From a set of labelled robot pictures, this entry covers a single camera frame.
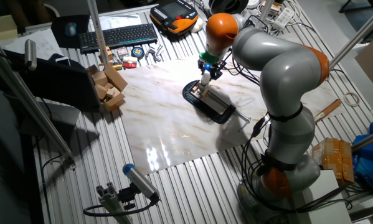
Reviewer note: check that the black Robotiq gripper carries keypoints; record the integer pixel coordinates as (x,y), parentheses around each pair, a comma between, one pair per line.
(210,67)

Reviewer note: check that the silver camera on bar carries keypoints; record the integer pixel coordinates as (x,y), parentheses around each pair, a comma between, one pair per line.
(30,54)

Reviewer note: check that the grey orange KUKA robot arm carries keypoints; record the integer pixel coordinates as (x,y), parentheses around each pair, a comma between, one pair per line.
(289,77)

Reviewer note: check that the white red pipe valve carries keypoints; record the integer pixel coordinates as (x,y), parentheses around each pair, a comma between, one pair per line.
(130,62)

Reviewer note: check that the brass pipe fitting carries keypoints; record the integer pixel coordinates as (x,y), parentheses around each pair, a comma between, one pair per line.
(116,66)

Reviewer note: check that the black mouse pad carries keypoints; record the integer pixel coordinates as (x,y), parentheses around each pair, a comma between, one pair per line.
(57,34)

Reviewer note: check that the blue bag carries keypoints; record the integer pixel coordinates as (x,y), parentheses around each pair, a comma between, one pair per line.
(371,161)

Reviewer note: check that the short aluminium profile stand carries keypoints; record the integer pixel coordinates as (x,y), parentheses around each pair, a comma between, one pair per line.
(111,202)

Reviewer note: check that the black iron C-clamp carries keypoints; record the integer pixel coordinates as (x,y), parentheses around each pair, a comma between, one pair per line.
(205,105)

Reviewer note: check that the black laptop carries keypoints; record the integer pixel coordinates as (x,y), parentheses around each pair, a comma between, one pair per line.
(58,84)

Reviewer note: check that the silver metal pipe fitting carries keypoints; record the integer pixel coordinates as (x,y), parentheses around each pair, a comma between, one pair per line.
(154,53)

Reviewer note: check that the white paper sheet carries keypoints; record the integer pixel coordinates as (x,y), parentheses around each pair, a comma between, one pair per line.
(33,43)

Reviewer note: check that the black round device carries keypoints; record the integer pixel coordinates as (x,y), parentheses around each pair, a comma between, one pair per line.
(228,4)

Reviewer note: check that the white light bulb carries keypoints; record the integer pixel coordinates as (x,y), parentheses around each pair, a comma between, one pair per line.
(205,79)

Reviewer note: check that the marble pattern mat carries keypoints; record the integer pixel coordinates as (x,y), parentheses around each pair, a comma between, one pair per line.
(167,124)

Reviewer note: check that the small red white box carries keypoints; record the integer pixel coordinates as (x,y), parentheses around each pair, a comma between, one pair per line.
(122,52)

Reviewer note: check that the aluminium profile post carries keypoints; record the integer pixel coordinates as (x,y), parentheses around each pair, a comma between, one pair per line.
(265,9)
(368,140)
(97,31)
(357,35)

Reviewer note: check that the white power strip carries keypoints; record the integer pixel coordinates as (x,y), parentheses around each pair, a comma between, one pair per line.
(282,18)

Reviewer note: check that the taped cardboard package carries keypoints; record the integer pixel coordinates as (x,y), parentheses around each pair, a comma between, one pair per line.
(332,158)

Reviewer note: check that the black keyboard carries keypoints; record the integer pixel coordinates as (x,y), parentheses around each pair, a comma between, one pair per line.
(117,37)

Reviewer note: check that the silver camera blue cap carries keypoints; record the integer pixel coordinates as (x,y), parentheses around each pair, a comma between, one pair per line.
(141,182)

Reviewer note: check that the black blue tape measure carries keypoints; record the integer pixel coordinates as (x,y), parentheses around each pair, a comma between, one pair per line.
(138,53)

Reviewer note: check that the dark computer mouse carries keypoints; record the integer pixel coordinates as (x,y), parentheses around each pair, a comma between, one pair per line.
(70,29)

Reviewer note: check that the orange black teach pendant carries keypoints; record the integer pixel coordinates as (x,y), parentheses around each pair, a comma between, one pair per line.
(173,15)

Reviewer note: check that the white egg-shaped object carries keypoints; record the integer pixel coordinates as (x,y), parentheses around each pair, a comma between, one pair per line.
(198,25)

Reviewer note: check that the small wooden block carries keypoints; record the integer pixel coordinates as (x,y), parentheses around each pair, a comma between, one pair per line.
(197,86)
(206,91)

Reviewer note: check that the long aluminium bar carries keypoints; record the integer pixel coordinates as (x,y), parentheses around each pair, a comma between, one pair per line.
(27,102)

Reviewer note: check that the tan cardboard box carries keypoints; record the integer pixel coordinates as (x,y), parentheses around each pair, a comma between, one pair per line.
(2,28)

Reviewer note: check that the open cardboard box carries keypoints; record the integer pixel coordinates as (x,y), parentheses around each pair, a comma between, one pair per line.
(110,87)

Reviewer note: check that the printed paper sheet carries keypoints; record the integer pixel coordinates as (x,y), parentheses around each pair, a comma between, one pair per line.
(117,21)

